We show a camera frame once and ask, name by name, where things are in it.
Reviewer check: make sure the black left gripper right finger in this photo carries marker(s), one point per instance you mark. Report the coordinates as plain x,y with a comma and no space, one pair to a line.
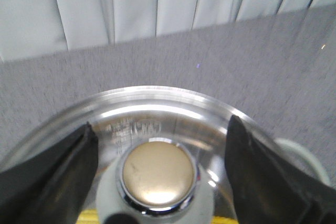
267,188

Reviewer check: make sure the glass pot lid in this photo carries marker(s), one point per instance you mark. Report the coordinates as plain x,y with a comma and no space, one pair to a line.
161,153

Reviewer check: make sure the yellow corn cob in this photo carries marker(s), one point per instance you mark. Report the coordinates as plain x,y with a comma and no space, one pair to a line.
90,216

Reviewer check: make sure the pale green electric pot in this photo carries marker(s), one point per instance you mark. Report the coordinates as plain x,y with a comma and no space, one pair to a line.
299,152

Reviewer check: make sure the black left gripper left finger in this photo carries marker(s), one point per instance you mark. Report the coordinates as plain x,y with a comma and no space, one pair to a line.
52,186

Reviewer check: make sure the white curtain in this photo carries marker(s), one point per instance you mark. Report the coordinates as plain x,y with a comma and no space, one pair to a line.
31,28

